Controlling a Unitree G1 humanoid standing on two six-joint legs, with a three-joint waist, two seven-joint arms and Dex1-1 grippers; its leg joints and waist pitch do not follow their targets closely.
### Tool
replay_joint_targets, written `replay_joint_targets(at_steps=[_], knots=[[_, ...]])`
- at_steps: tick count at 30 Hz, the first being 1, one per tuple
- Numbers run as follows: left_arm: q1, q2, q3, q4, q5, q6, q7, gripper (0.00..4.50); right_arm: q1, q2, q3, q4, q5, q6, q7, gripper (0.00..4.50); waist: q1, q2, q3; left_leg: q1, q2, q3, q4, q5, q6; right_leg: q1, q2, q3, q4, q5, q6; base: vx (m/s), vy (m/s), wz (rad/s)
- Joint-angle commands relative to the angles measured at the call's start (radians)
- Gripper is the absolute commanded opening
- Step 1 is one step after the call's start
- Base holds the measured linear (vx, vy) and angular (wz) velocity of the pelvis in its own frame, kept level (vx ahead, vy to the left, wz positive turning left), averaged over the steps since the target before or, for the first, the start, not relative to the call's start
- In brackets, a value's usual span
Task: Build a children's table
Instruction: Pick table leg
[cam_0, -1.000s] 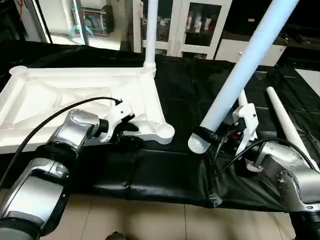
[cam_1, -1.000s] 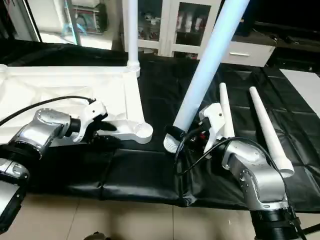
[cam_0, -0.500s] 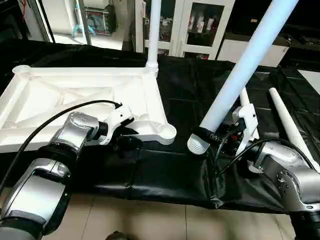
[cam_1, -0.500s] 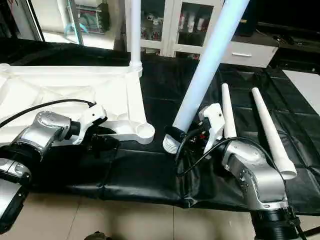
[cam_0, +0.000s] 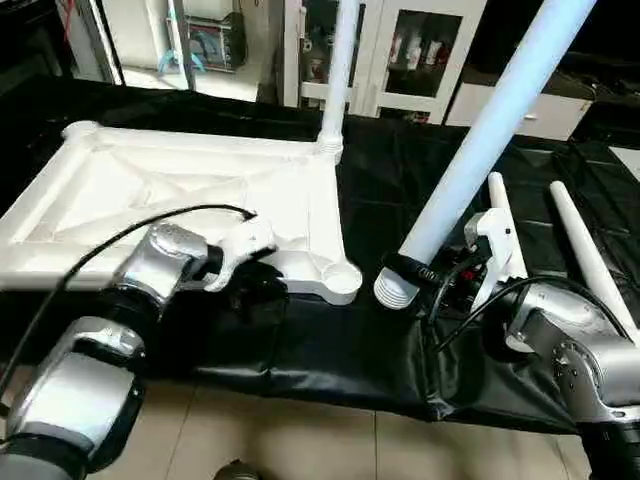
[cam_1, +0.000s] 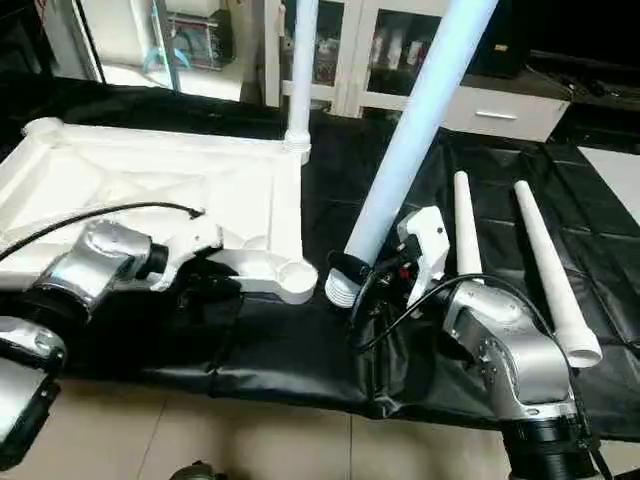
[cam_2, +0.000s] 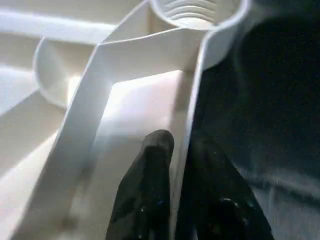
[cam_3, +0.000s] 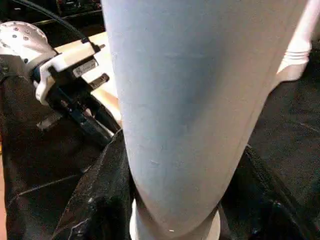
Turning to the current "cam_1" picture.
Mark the white plastic table top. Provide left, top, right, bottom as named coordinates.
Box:
left=0, top=118, right=319, bottom=306

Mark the white plastic table leg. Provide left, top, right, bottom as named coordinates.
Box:
left=452, top=172, right=484, bottom=283
left=285, top=0, right=321, bottom=166
left=325, top=0, right=498, bottom=307
left=514, top=182, right=603, bottom=369

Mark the black work mat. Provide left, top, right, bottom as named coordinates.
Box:
left=0, top=75, right=640, bottom=441

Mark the white drawer unit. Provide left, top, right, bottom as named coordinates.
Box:
left=440, top=80, right=569, bottom=143

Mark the white glass door cabinet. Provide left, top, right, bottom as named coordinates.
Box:
left=262, top=0, right=461, bottom=119

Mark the white flat panel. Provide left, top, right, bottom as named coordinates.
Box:
left=575, top=147, right=640, bottom=226

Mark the storage rack with items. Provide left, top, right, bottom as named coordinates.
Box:
left=150, top=0, right=238, bottom=73

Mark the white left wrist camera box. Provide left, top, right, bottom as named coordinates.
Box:
left=150, top=215, right=223, bottom=293

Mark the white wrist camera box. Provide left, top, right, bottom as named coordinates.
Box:
left=397, top=207, right=448, bottom=311
left=150, top=215, right=223, bottom=293

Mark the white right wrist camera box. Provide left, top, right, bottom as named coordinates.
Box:
left=397, top=207, right=448, bottom=311

